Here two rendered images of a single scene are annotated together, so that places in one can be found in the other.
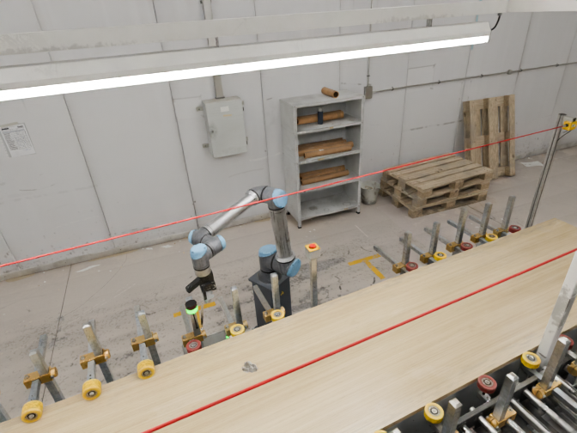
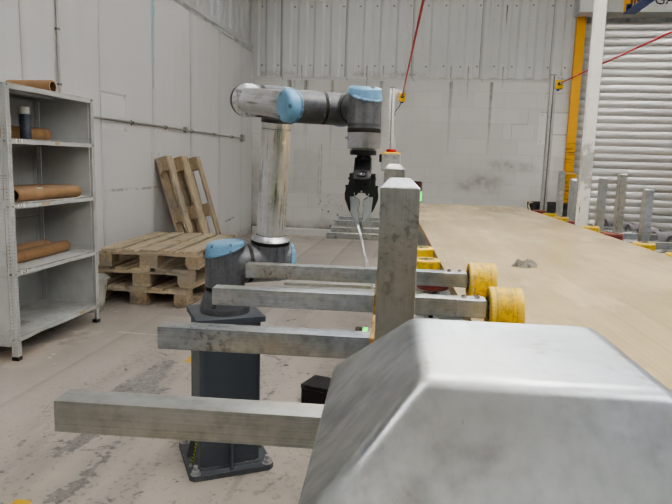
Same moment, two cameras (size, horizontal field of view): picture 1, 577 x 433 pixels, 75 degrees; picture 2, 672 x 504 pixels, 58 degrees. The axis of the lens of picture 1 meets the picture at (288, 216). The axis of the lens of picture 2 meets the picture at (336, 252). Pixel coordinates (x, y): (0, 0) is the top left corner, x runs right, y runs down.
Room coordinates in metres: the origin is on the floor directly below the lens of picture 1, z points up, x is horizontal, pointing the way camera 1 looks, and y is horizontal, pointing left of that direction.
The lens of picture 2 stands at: (0.98, 2.00, 1.18)
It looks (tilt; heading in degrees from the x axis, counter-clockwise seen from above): 8 degrees down; 297
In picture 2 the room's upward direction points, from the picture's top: 2 degrees clockwise
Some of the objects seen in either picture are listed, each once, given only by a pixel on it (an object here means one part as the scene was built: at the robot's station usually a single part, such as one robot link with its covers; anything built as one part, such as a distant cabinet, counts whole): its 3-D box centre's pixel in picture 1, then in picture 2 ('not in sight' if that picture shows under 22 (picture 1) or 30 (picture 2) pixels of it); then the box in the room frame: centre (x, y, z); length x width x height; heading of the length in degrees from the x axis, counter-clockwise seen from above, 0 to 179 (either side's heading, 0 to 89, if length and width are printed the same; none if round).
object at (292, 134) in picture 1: (322, 160); (26, 217); (4.46, -0.47, 0.78); 0.90 x 0.45 x 1.55; 110
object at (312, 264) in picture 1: (313, 284); not in sight; (1.87, -0.13, 0.93); 0.05 x 0.05 x 0.45; 23
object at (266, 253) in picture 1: (269, 257); (227, 262); (2.39, 0.17, 0.79); 0.17 x 0.15 x 0.18; 53
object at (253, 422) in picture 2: not in sight; (256, 422); (1.28, 1.57, 0.95); 0.37 x 0.03 x 0.03; 23
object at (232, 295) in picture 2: (91, 351); (357, 300); (1.41, 1.09, 0.95); 0.50 x 0.04 x 0.04; 23
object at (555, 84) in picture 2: not in sight; (550, 157); (1.64, -2.45, 1.25); 0.15 x 0.08 x 1.10; 113
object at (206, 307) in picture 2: (270, 271); (225, 297); (2.40, 0.18, 0.65); 0.19 x 0.19 x 0.10
